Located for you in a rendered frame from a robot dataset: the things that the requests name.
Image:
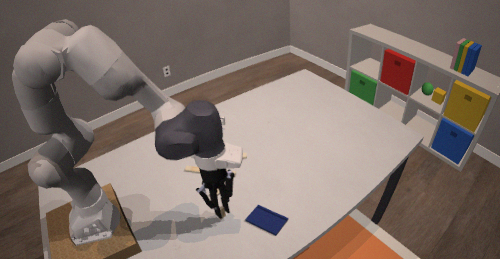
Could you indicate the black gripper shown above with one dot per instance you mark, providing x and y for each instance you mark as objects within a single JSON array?
[{"x": 216, "y": 176}]

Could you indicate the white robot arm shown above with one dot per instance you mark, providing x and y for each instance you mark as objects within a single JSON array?
[{"x": 97, "y": 59}]

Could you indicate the dark blue notebook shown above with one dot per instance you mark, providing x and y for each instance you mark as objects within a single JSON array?
[{"x": 267, "y": 220}]

